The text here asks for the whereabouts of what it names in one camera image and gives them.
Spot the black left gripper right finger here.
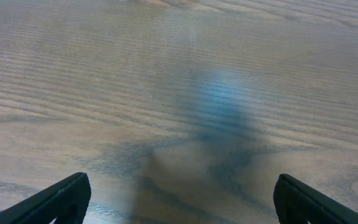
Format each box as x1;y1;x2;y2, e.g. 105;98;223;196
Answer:
273;174;358;224

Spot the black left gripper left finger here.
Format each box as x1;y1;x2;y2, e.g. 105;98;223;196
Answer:
0;172;91;224

